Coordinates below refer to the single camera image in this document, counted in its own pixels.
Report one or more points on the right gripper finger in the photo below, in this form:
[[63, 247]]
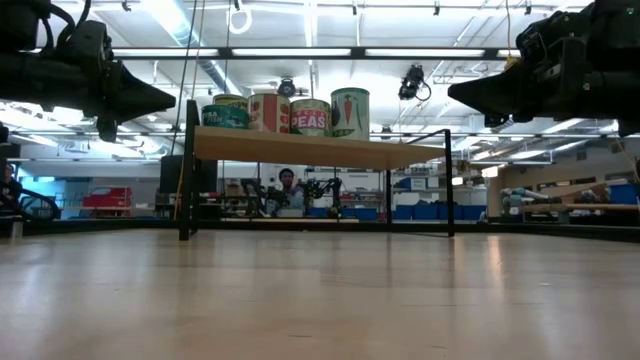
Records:
[[490, 95]]

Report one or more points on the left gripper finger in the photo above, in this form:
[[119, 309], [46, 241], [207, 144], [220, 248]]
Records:
[[140, 95]]

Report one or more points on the teal tuna fish can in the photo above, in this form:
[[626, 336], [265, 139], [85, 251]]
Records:
[[225, 117]]

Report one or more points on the yellow-green labelled tin can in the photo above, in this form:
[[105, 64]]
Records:
[[231, 100]]

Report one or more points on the red tomato tin can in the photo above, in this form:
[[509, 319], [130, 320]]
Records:
[[269, 114]]

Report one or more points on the carrot vegetables tin can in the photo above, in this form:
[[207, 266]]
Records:
[[350, 115]]

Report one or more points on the green peas tin can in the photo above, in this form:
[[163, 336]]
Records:
[[310, 119]]

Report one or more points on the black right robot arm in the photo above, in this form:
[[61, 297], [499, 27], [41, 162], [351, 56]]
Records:
[[615, 75]]

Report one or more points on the background black robot arm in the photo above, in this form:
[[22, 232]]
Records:
[[260, 192], [322, 189]]

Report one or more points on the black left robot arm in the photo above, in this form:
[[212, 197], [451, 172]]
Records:
[[30, 75]]

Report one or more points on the wooden shelf with black legs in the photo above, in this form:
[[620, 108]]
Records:
[[300, 150]]

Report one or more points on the black cabinet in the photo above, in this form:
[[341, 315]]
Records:
[[172, 175]]

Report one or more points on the blue storage bin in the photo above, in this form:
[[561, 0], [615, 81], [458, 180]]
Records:
[[622, 193], [425, 212], [362, 214]]

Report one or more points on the wooden workbench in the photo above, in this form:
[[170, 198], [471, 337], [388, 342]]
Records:
[[600, 206]]

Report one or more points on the person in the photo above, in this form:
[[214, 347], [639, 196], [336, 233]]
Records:
[[9, 187], [287, 187]]

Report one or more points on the round dark ceiling device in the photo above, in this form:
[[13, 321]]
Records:
[[286, 87]]

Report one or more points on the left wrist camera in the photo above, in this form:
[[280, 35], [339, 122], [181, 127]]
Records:
[[90, 42]]

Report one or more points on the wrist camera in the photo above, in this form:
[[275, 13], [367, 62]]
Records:
[[532, 47], [90, 42]]

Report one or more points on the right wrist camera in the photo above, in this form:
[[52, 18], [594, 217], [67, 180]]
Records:
[[532, 47]]

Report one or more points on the black overhead camera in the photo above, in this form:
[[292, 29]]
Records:
[[411, 85]]

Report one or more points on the black aluminium table frame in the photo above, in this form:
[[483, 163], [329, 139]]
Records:
[[550, 231]]

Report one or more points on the short silver post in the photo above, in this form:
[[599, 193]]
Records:
[[17, 227]]

